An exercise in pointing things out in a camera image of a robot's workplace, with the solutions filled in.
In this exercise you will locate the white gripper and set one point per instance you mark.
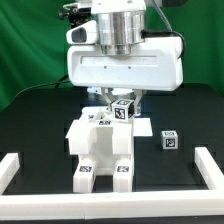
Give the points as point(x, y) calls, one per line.
point(154, 64)

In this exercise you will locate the white tagged cube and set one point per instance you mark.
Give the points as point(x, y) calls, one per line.
point(169, 139)
point(122, 109)

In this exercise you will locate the white chair back frame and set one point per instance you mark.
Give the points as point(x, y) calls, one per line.
point(80, 135)

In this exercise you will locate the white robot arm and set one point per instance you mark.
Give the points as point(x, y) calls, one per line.
point(112, 50)

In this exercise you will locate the green backdrop curtain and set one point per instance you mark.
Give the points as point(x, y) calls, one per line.
point(33, 46)

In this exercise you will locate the white U-shaped obstacle fence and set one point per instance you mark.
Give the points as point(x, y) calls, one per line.
point(115, 205)

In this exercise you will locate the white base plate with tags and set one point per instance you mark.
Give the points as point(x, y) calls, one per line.
point(142, 127)

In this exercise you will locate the black camera stand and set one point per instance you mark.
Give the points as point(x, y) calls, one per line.
point(75, 14)

